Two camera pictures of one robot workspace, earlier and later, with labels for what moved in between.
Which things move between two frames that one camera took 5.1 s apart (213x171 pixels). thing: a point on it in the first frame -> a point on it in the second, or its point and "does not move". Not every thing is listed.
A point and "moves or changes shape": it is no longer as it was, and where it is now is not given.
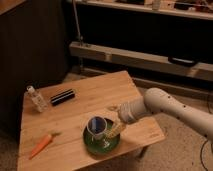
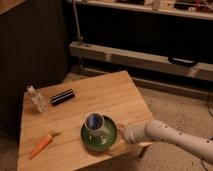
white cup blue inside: (97, 125) moves or changes shape
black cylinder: (62, 97) does not move
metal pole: (77, 24) does not move
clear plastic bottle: (36, 98) does not move
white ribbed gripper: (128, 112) -> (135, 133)
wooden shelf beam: (141, 60) does not move
